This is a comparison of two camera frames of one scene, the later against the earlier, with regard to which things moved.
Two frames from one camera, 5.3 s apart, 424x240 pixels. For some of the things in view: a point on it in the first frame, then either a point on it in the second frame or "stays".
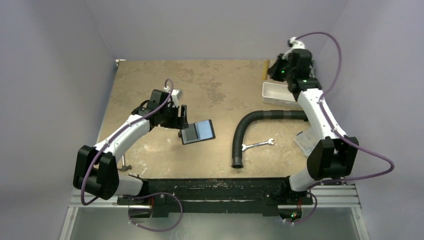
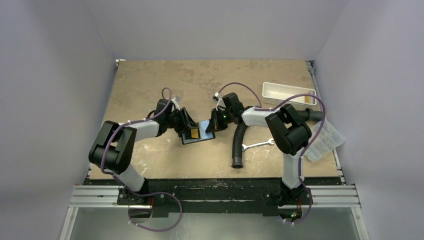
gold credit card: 264,68 -> 194,133
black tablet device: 198,131 stays
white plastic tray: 278,94 stays
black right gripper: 275,68 -> 219,118
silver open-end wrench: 269,142 stays
